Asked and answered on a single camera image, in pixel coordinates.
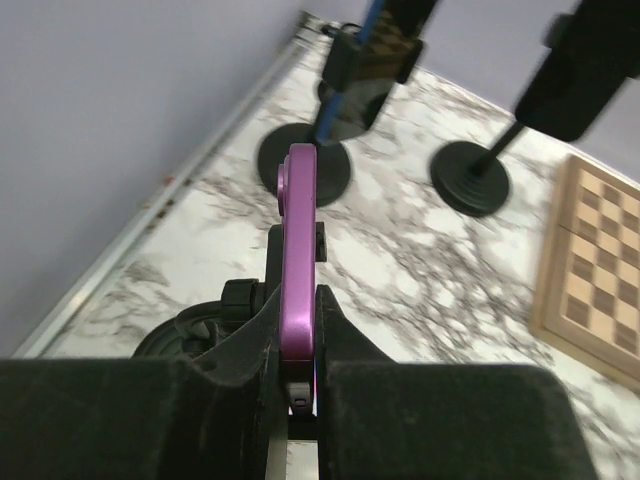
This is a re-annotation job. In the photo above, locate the black stand with blue phone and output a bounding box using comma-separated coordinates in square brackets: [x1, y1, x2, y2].
[256, 19, 426, 210]

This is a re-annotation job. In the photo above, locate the pink phone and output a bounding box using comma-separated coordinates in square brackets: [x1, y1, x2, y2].
[275, 142, 319, 419]

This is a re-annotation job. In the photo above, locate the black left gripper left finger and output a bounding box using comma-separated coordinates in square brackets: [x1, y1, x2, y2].
[1, 294, 288, 479]

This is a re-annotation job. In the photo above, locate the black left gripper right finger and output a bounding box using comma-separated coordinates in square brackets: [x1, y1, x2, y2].
[316, 285, 597, 479]

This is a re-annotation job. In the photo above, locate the aluminium frame rail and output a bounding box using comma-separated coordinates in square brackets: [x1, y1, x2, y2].
[10, 11, 322, 358]

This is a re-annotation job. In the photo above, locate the black phone on stand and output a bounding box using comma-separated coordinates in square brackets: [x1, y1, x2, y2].
[514, 0, 639, 142]

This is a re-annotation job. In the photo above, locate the black stand for pink phone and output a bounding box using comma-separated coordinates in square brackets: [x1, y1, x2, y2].
[130, 222, 330, 480]

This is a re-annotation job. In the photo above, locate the wooden chessboard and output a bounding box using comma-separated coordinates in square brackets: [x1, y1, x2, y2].
[528, 155, 639, 391]

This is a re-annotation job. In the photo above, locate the blue phone on stand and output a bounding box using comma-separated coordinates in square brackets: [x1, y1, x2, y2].
[315, 1, 392, 145]

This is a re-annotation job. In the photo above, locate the black round phone stand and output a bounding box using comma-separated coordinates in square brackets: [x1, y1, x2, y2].
[430, 14, 571, 218]

